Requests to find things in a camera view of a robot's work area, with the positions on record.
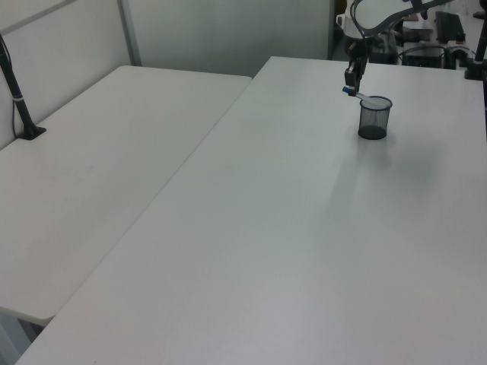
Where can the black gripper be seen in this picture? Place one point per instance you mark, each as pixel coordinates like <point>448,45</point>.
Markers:
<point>358,53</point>

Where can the white marker with blue cap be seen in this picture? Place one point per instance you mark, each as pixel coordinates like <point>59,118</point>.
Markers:
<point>363,97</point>

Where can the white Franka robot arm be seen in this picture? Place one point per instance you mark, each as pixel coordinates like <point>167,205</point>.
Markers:
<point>376,15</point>

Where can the black mesh pen cup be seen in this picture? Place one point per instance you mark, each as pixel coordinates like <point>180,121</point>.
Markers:
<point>374,121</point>

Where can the dark lab equipment clutter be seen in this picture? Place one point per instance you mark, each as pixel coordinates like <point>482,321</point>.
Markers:
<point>430,49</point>

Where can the black clamped stand pole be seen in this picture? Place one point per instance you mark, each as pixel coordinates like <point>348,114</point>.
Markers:
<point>477,57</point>

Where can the grey metal partition post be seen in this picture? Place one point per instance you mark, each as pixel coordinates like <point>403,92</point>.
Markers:
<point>129,34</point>

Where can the black camera pole with base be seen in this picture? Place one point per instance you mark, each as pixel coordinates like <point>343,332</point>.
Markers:
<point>19,102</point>

